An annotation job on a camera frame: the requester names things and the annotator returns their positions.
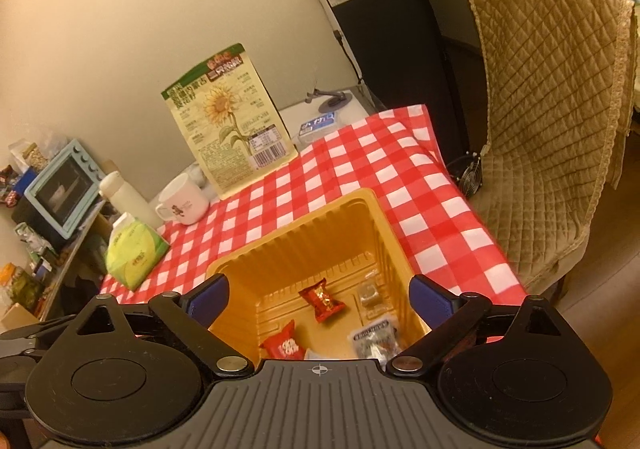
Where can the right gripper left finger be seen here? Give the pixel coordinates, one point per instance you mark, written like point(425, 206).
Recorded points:
point(119, 374)

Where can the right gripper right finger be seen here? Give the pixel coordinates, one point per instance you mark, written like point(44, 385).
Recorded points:
point(511, 375)

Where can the clear dark snack packet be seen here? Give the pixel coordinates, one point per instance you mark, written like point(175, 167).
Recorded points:
point(378, 341)

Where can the red twisted candy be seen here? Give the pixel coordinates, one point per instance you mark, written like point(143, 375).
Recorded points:
point(322, 301)

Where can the silver green snack bag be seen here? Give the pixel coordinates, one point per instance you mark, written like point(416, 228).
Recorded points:
point(312, 355)

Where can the red clear brown candy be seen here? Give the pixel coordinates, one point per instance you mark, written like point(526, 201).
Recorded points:
point(368, 292)

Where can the large red snack packet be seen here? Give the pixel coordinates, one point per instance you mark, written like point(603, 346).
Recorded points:
point(283, 345)

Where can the wooden shelf unit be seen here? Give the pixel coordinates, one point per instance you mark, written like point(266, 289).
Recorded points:
point(76, 275)

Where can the green tissue box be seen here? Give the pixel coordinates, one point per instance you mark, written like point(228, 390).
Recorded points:
point(133, 250)

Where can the mint toaster oven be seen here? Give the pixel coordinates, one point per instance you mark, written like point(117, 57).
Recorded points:
point(56, 201)

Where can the white thermos bottle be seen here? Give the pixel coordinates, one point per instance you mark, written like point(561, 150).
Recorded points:
point(125, 199)

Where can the white mug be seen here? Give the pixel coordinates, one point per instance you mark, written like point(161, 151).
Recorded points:
point(182, 201)

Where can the orange plastic tray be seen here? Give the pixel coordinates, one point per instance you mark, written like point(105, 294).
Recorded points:
point(342, 242)

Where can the red white checkered tablecloth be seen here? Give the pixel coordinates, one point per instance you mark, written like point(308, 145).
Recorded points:
point(393, 160)

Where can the sunflower seed bag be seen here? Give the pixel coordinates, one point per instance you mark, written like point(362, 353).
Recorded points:
point(229, 121)

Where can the blue gum pack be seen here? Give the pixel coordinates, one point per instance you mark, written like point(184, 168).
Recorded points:
point(324, 124)

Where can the right quilted beige chair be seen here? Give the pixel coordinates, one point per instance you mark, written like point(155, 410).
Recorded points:
point(560, 94)

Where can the black mini fridge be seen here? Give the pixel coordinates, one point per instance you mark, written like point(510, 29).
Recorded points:
point(402, 58)

